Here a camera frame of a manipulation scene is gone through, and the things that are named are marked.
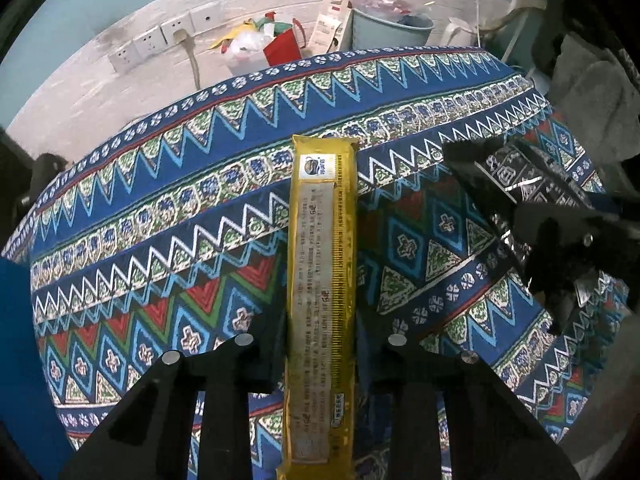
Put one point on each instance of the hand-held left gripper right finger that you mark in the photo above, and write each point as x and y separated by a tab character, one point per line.
367	365

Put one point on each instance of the grey cloth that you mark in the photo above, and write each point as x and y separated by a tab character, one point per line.
595	90

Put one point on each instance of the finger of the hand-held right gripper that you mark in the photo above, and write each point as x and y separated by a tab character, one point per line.
550	225
555	295

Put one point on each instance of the white cardboard carton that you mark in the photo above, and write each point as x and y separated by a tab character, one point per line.
327	20

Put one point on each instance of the white wall socket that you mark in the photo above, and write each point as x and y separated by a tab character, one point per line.
172	22
122	56
149	41
206	16

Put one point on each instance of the clear plastic bag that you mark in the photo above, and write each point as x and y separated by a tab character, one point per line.
247	44

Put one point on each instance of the yellow banana peel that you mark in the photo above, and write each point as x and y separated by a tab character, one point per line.
222	42

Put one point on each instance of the white metal tube frame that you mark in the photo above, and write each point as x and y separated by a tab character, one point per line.
515	10

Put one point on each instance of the dark cloth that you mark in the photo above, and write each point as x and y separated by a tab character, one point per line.
555	40

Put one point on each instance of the light blue waste bin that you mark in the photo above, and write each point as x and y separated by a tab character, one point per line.
380	35

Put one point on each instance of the green red wrapper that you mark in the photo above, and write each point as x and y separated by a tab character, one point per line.
270	24

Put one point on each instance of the gold biscuit packet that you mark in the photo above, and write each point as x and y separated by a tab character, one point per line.
320	260

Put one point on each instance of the red and white shopping bag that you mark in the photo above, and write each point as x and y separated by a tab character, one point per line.
282	47

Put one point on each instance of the white plastic jug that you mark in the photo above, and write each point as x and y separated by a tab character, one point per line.
457	32

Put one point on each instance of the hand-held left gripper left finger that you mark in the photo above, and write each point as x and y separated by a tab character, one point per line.
270	370

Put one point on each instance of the blue patterned tablecloth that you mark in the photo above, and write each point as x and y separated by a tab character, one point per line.
200	185

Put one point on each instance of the black round knob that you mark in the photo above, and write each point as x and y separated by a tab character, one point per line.
45	170

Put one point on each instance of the clear plastic bin liner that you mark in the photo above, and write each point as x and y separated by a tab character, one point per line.
385	7

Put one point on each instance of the black snack packet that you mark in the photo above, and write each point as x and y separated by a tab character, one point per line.
505	175

